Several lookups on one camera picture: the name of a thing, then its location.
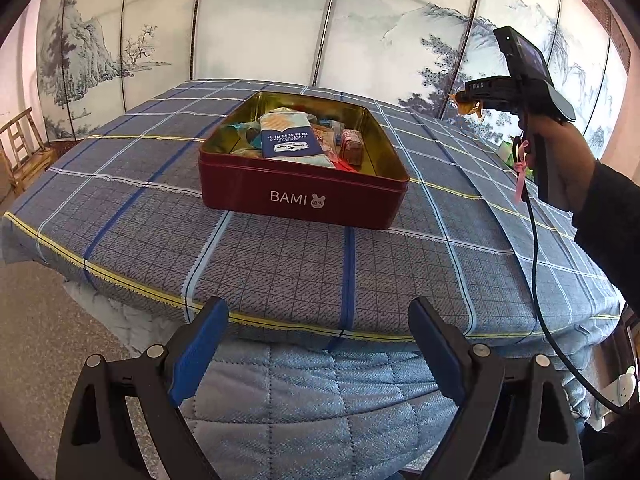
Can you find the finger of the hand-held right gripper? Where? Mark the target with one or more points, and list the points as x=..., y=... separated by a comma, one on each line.
x=492, y=91

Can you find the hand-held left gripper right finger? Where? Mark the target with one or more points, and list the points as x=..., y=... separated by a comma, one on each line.
x=435, y=345

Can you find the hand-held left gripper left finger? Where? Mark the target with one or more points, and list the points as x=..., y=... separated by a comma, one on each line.
x=200, y=350

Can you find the orange snack packet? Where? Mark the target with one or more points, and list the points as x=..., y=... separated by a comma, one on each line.
x=467, y=106

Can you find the pink brown cake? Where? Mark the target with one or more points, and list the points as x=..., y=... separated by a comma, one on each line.
x=351, y=147

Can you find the red snack packet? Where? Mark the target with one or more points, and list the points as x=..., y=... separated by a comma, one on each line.
x=345, y=165

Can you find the clear bag of coated peanuts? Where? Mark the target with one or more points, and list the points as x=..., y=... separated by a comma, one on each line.
x=325, y=137

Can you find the red tin box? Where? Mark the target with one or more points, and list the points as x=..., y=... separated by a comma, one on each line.
x=300, y=195

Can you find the blue cracker packet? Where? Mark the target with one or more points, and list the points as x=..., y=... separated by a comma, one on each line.
x=290, y=140

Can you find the person's right forearm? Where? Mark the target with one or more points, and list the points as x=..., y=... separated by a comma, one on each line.
x=615, y=220

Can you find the person's right hand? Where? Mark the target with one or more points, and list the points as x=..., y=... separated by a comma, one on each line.
x=572, y=165

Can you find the green tissue pack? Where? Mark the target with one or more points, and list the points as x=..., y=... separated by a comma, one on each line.
x=506, y=154

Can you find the pink ribbon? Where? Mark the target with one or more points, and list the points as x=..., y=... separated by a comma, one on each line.
x=521, y=170

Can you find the blue quilted table cover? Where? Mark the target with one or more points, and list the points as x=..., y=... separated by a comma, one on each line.
x=310, y=400

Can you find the white plastic object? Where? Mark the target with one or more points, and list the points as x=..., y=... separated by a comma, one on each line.
x=622, y=387

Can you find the ink landscape folding screen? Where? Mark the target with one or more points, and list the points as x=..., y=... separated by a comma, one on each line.
x=250, y=20

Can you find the light wooden chair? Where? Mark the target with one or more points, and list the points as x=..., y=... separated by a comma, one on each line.
x=20, y=155

